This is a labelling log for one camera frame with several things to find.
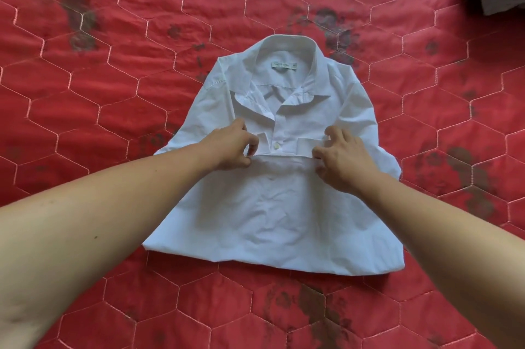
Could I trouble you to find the person's left hand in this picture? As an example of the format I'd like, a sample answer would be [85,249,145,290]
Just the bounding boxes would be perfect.
[199,118,260,172]

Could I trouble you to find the person's right hand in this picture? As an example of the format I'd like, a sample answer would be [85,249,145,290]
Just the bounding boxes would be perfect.
[311,126,382,197]

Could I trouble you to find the white button shirt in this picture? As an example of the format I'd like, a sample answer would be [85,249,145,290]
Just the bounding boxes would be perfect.
[142,34,406,277]

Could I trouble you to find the person's right forearm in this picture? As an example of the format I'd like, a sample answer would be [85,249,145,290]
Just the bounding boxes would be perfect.
[360,174,525,349]

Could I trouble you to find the person's left forearm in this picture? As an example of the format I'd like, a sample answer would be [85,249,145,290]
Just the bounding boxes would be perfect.
[0,143,214,349]

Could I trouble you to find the red quilted mattress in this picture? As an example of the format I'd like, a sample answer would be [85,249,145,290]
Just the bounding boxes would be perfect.
[0,0,525,349]

